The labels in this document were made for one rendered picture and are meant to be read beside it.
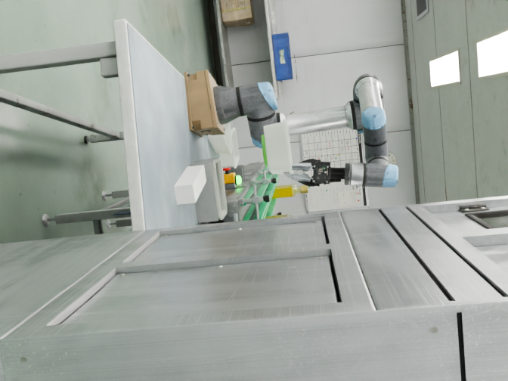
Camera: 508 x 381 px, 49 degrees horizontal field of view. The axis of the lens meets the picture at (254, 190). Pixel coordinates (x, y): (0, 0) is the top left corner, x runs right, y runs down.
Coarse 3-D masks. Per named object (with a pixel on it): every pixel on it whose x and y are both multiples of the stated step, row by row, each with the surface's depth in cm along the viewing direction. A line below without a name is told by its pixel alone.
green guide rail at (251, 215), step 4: (272, 176) 389; (276, 176) 383; (268, 184) 344; (272, 184) 339; (268, 188) 323; (272, 188) 321; (268, 192) 307; (264, 196) 297; (260, 204) 270; (264, 204) 266; (252, 208) 259; (260, 208) 257; (264, 208) 255; (248, 212) 248; (252, 212) 249; (260, 212) 244; (264, 212) 246; (248, 216) 238; (252, 216) 239; (260, 216) 235; (244, 220) 231
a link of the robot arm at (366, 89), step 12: (360, 84) 207; (372, 84) 204; (360, 96) 201; (372, 96) 194; (372, 108) 182; (372, 120) 178; (384, 120) 179; (372, 132) 180; (384, 132) 181; (372, 144) 182
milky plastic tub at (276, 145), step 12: (264, 132) 178; (276, 132) 177; (288, 132) 196; (264, 144) 179; (276, 144) 177; (288, 144) 175; (264, 156) 179; (276, 156) 177; (288, 156) 175; (276, 168) 177; (288, 168) 177
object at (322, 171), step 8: (312, 168) 185; (320, 168) 180; (328, 168) 178; (336, 168) 177; (344, 168) 177; (312, 176) 184; (320, 176) 178; (328, 176) 181; (336, 176) 180; (344, 176) 178
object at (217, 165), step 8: (216, 160) 208; (216, 168) 220; (216, 176) 204; (216, 184) 204; (224, 184) 221; (216, 192) 205; (224, 192) 221; (216, 200) 206; (224, 200) 221; (224, 208) 222; (224, 216) 212
